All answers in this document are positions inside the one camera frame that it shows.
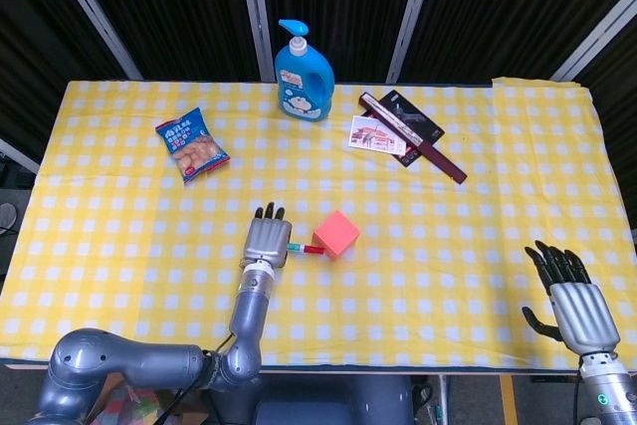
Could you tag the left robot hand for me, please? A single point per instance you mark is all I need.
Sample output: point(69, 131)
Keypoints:
point(266, 241)

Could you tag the blue snack bag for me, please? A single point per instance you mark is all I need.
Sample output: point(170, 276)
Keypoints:
point(194, 146)

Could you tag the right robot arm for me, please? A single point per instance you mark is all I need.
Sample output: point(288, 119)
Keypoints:
point(607, 390)

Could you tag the black card sleeve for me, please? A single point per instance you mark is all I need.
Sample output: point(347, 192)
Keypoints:
point(423, 121)

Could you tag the white frame post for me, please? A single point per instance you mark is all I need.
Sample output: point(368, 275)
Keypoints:
point(17, 155)
point(592, 42)
point(92, 12)
point(254, 12)
point(413, 12)

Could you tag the pink cube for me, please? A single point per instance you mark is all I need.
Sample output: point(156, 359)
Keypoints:
point(336, 236)

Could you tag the black pleated curtain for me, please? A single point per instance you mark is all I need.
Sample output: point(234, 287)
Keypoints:
point(189, 12)

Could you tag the yellow checked tablecloth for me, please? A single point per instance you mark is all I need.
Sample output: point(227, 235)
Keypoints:
point(398, 295)

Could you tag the cardboard box with colourful items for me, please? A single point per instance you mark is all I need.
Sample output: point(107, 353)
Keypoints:
point(134, 405)

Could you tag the dark red folded fan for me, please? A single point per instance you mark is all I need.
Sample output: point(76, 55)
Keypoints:
point(443, 163)

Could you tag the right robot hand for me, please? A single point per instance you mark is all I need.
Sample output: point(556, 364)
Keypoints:
point(582, 310)

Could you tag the blue detergent bottle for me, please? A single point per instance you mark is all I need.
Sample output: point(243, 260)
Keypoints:
point(298, 86)

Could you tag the red cap white marker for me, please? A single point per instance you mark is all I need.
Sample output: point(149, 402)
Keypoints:
point(311, 249)

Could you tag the white picture postcard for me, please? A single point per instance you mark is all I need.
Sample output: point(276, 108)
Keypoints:
point(368, 134)

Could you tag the grey-blue robot torso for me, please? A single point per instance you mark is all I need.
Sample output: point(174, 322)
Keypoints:
point(333, 402)

